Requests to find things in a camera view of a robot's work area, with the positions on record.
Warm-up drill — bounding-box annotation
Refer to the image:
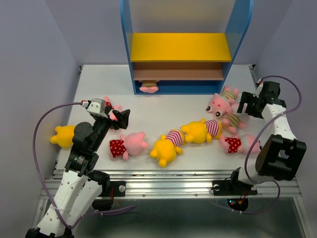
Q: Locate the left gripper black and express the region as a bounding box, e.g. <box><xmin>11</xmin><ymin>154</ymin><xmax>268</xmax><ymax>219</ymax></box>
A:
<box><xmin>92</xmin><ymin>105</ymin><xmax>130</xmax><ymax>151</ymax></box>

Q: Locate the pink plush striped body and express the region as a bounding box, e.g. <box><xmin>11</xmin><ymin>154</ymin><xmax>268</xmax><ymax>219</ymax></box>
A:
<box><xmin>221</xmin><ymin>114</ymin><xmax>249</xmax><ymax>134</ymax></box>

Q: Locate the pink frog plush striped shirt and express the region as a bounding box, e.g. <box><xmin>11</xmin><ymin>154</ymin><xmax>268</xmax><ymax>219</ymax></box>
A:
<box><xmin>139</xmin><ymin>80</ymin><xmax>159</xmax><ymax>93</ymax></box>

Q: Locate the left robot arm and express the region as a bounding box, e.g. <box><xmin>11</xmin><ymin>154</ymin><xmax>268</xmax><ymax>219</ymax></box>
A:
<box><xmin>25</xmin><ymin>106</ymin><xmax>130</xmax><ymax>238</ymax></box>

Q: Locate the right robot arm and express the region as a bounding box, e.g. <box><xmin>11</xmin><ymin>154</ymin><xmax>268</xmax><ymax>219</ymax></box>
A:
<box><xmin>228</xmin><ymin>78</ymin><xmax>307</xmax><ymax>195</ymax></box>

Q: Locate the brown lower shelf board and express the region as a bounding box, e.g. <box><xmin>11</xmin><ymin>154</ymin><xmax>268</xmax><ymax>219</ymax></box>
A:
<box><xmin>134</xmin><ymin>69</ymin><xmax>224</xmax><ymax>81</ymax></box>

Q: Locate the blue wooden toy shelf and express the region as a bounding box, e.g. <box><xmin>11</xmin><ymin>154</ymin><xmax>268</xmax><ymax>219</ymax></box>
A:
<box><xmin>120</xmin><ymin>0</ymin><xmax>254</xmax><ymax>95</ymax></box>

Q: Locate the pink pig plush dotted dress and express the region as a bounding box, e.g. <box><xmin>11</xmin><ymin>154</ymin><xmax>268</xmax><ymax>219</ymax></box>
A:
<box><xmin>104</xmin><ymin>97</ymin><xmax>121</xmax><ymax>107</ymax></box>

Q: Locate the pink pig plush centre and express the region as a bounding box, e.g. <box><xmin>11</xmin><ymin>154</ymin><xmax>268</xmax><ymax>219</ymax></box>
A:
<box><xmin>108</xmin><ymin>132</ymin><xmax>149</xmax><ymax>161</ymax></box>

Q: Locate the pink pig plush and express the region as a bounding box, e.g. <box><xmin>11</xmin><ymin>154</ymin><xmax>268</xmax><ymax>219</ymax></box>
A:
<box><xmin>219</xmin><ymin>134</ymin><xmax>255</xmax><ymax>155</ymax></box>
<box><xmin>108</xmin><ymin>132</ymin><xmax>149</xmax><ymax>161</ymax></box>

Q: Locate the pink pig plush right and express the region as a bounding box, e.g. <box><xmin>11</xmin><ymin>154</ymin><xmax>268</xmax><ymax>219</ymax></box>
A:
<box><xmin>219</xmin><ymin>134</ymin><xmax>255</xmax><ymax>155</ymax></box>

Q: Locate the yellow bear plush left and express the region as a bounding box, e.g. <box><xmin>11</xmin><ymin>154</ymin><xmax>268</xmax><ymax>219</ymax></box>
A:
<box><xmin>50</xmin><ymin>125</ymin><xmax>75</xmax><ymax>148</ymax></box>

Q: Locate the yellow bear plush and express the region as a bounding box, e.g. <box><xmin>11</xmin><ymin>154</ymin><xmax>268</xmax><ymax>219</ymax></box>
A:
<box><xmin>150</xmin><ymin>129</ymin><xmax>186</xmax><ymax>168</ymax></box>
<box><xmin>181</xmin><ymin>119</ymin><xmax>222</xmax><ymax>144</ymax></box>
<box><xmin>50</xmin><ymin>125</ymin><xmax>75</xmax><ymax>148</ymax></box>

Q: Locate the yellow bear plush right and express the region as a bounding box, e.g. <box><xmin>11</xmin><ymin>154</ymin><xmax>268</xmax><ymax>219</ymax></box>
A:
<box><xmin>181</xmin><ymin>119</ymin><xmax>222</xmax><ymax>144</ymax></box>

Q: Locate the yellow bear plush centre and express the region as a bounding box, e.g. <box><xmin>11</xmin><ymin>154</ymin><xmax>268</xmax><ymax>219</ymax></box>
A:
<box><xmin>150</xmin><ymin>129</ymin><xmax>186</xmax><ymax>168</ymax></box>

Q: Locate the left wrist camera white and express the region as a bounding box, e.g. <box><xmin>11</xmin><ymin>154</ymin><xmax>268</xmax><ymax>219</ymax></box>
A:
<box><xmin>81</xmin><ymin>98</ymin><xmax>107</xmax><ymax>118</ymax></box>

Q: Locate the aluminium rail frame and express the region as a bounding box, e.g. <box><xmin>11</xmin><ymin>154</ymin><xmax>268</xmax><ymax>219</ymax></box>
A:
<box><xmin>46</xmin><ymin>65</ymin><xmax>316</xmax><ymax>238</ymax></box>

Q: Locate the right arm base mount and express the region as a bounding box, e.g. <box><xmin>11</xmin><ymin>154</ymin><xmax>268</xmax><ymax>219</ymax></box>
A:
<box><xmin>211</xmin><ymin>179</ymin><xmax>258</xmax><ymax>212</ymax></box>

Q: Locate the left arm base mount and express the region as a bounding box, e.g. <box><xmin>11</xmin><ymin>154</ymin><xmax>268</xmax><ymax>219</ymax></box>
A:
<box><xmin>92</xmin><ymin>180</ymin><xmax>126</xmax><ymax>211</ymax></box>

